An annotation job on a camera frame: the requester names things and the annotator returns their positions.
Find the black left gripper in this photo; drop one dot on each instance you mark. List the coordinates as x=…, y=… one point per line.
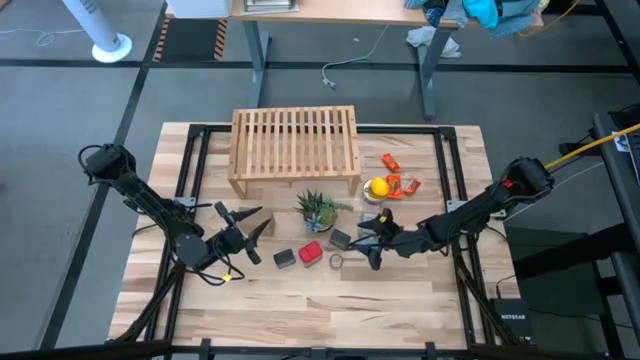
x=232, y=242

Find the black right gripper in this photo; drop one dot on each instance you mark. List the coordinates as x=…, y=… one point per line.
x=392, y=237

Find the black spice tin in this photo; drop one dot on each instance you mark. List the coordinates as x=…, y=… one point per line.
x=284, y=258
x=340, y=239

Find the glass spice jar with cork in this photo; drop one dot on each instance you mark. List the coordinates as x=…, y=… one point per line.
x=336, y=260

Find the red spice tin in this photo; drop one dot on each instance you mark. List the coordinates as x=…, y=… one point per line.
x=310, y=253

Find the wooden slatted shelf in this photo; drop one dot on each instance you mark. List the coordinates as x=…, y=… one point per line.
x=260, y=150

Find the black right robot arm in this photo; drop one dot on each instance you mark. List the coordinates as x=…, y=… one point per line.
x=475, y=215

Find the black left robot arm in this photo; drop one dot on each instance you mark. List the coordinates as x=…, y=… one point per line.
x=145, y=197

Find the flat silver spice pouch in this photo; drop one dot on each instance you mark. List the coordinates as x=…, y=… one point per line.
x=366, y=218

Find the small tin can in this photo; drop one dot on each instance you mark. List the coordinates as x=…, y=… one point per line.
x=367, y=196

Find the yellow lemon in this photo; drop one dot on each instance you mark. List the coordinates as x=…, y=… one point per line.
x=380, y=187

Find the orange candy wrapper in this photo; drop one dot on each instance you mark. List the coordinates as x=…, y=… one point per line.
x=411, y=186
x=394, y=186
x=391, y=162

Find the succulent plant in black pot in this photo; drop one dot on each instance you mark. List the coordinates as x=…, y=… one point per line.
x=320, y=215

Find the black Netgear router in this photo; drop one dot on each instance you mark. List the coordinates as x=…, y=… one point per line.
x=512, y=320

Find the black hazard-striped floor mat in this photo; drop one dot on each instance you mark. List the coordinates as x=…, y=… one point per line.
x=190, y=42

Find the white cloth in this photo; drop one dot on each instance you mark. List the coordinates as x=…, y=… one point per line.
x=425, y=36

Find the stack of papers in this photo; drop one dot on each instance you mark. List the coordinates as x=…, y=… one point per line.
x=270, y=6

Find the white box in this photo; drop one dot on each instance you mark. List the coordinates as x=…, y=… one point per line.
x=200, y=7

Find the wooden desk with grey legs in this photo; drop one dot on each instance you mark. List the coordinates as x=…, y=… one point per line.
x=350, y=12

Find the white tower fan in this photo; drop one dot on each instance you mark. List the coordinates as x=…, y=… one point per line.
x=100, y=30

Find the black side bench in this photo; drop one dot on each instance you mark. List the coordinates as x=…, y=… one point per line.
x=617, y=200

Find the black aluminium table frame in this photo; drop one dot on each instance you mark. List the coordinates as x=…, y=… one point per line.
x=400, y=130

